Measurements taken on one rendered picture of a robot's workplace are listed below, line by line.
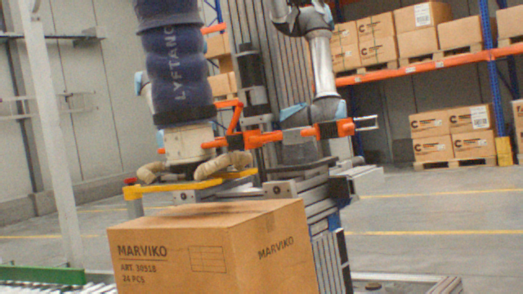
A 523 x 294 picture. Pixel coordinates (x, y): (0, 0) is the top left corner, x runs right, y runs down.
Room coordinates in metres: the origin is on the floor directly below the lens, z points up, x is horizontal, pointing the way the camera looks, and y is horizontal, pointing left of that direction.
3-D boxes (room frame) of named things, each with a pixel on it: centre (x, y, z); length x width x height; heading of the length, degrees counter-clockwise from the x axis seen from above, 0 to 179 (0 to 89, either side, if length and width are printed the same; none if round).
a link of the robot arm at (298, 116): (2.39, -0.17, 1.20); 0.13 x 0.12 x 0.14; 79
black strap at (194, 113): (2.10, 0.23, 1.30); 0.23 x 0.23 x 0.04
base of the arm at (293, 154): (2.39, -0.16, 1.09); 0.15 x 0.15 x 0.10
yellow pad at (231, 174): (2.17, 0.18, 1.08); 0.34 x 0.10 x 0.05; 51
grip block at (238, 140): (1.94, 0.04, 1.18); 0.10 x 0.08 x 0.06; 141
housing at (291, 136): (1.80, -0.12, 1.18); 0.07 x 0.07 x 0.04; 51
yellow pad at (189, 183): (2.02, 0.30, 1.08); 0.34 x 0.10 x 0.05; 51
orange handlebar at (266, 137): (2.06, 0.01, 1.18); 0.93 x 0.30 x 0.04; 51
